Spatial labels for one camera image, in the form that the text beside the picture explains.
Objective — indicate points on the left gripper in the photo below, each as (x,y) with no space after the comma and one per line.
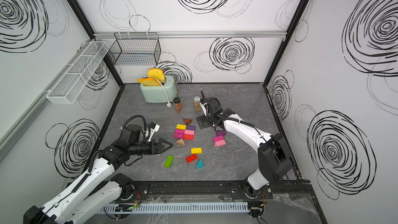
(159,150)

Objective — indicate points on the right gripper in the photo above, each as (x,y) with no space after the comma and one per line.
(201,119)

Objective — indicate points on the brown triangle block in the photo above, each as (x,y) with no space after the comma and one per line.
(187,121)

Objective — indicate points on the purple block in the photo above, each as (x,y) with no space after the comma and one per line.
(190,127)
(221,133)

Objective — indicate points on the magenta speckled block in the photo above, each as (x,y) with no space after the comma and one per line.
(178,135)

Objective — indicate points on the light pink block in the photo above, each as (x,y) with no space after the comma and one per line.
(189,132)
(220,143)

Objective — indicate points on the tan triangle block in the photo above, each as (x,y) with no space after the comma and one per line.
(180,142)

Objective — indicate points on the red block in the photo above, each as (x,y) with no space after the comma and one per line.
(188,137)
(191,158)

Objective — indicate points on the green block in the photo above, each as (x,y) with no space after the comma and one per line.
(169,161)

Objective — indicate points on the teal triangle block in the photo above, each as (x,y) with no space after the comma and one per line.
(200,164)

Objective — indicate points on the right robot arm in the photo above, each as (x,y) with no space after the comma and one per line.
(275,157)

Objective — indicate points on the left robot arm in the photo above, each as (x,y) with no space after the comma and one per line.
(98,185)

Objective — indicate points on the brown spice jar silver lid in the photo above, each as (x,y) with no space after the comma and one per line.
(197,104)

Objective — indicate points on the magenta block beside yellow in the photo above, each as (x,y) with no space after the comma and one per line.
(180,131)

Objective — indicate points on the red pepper spice jar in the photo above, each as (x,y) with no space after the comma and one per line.
(177,104)

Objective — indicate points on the mint green toaster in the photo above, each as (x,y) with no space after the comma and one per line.
(160,94)

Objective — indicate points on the front yellow toast slice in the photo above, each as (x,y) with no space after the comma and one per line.
(149,82)

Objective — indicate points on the yellow toast slice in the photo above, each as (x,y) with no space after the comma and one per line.
(156,73)
(149,82)

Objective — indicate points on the back yellow toast slice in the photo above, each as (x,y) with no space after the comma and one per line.
(156,73)

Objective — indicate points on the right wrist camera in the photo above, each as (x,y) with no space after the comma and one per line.
(203,107)

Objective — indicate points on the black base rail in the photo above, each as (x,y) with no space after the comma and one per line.
(235,190)

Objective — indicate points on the grey slotted cable duct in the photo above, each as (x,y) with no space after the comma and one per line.
(176,208)

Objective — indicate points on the black wire basket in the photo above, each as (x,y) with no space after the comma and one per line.
(135,49)

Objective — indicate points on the white mesh wall shelf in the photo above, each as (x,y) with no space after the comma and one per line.
(87,71)

